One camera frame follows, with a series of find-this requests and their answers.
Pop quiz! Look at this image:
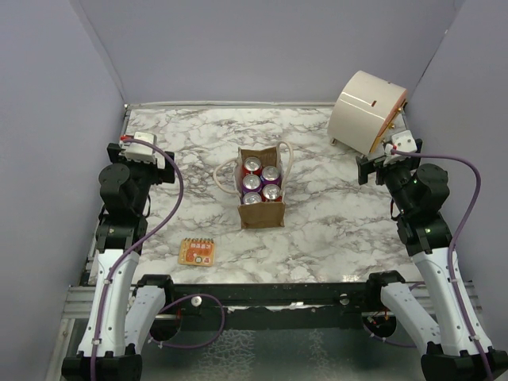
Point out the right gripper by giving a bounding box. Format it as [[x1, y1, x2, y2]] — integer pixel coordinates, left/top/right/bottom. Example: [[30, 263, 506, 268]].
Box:
[[358, 152, 421, 214]]

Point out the purple Fanta can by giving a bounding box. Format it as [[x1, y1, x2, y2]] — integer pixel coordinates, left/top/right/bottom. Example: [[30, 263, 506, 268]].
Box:
[[241, 175, 263, 194]]

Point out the red soda can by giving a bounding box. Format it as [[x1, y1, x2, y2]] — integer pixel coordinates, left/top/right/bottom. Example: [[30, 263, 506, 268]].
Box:
[[242, 156, 263, 176]]

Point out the canvas tote bag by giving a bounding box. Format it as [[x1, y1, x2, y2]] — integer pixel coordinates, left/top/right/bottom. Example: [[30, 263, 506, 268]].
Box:
[[213, 140, 294, 229]]

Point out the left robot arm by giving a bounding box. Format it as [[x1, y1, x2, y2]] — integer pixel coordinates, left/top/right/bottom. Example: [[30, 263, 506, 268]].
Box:
[[61, 136, 183, 380]]

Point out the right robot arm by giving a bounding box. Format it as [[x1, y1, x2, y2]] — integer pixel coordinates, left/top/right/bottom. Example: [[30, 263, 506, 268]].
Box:
[[356, 156, 507, 380]]

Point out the orange spiral notebook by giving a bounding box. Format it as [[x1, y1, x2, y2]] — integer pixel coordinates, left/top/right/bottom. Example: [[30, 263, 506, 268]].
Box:
[[178, 238, 215, 267]]

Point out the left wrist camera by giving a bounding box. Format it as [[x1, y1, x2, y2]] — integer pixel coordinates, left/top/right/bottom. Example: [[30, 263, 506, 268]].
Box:
[[119, 132, 165, 169]]

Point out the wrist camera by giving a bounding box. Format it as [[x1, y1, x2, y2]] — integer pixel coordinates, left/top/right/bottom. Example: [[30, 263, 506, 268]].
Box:
[[119, 132, 165, 169], [383, 129, 418, 166]]

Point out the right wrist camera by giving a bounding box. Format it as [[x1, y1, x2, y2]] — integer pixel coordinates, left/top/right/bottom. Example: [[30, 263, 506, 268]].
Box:
[[383, 129, 418, 166]]

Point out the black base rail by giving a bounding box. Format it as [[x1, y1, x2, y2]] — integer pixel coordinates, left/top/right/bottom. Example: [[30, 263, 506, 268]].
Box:
[[130, 273, 418, 333]]

